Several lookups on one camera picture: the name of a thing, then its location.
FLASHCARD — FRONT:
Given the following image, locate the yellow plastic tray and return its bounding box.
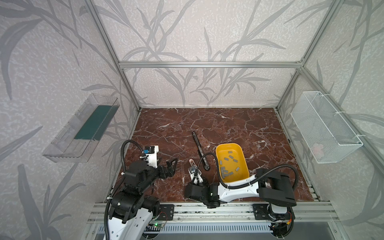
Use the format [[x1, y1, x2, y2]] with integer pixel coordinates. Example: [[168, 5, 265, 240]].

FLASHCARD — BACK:
[[216, 143, 250, 183]]

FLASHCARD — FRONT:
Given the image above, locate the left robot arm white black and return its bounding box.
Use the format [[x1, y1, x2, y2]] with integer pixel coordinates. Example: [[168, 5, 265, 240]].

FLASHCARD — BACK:
[[104, 140, 178, 240]]

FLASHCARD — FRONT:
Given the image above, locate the green circuit board left base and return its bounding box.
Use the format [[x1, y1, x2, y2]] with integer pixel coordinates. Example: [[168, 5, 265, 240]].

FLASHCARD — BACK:
[[146, 221, 167, 232]]

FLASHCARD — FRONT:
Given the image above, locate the circuit board right base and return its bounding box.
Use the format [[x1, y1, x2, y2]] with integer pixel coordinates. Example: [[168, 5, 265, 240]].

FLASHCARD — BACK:
[[270, 221, 294, 239]]

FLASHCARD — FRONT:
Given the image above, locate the aluminium frame corner post left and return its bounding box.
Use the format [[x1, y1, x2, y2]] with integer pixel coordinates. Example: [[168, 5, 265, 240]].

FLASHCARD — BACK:
[[85, 0, 141, 112]]

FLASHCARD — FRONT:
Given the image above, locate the black metal stapler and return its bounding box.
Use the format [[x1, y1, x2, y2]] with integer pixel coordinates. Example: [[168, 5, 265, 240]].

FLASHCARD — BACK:
[[192, 132, 211, 171]]

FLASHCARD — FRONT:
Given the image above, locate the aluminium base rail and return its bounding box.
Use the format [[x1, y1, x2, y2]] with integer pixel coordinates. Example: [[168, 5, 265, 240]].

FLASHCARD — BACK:
[[86, 201, 340, 224]]

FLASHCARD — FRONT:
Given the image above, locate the aluminium frame corner post right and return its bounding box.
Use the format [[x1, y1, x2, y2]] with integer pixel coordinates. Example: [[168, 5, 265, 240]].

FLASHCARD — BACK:
[[275, 0, 344, 111]]

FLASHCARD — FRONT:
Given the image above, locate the clear plastic wall bin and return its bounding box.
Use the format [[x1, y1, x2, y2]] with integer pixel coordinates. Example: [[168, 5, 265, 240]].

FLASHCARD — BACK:
[[43, 94, 120, 163]]

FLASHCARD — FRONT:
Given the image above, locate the aluminium frame corner post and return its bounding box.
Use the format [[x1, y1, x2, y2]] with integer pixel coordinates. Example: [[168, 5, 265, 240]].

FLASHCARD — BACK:
[[85, 0, 141, 112], [275, 0, 344, 111]]

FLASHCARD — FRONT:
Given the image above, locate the beige mini stapler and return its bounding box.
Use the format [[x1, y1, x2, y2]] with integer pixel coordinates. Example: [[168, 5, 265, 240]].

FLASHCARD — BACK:
[[188, 167, 204, 185]]

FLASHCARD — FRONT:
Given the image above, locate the white wire mesh basket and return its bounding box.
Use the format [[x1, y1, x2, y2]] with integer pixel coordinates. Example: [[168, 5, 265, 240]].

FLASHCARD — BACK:
[[291, 91, 364, 164]]

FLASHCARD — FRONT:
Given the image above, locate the aluminium frame back crossbar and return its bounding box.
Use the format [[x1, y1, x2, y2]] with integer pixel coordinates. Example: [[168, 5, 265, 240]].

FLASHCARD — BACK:
[[119, 61, 301, 69]]

